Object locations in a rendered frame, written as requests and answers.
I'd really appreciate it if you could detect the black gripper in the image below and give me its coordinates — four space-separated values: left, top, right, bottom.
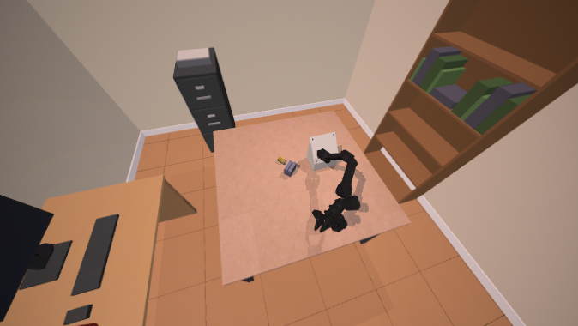
312 204 347 233

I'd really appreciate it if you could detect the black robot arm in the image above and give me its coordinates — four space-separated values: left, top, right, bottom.
317 148 361 212

